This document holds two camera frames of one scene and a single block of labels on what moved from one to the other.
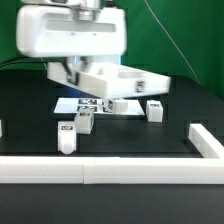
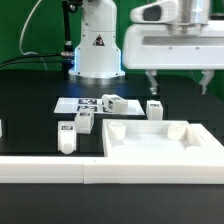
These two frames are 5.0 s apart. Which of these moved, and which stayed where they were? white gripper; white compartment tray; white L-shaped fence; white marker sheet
Moved: white gripper; white compartment tray
Stayed: white L-shaped fence; white marker sheet
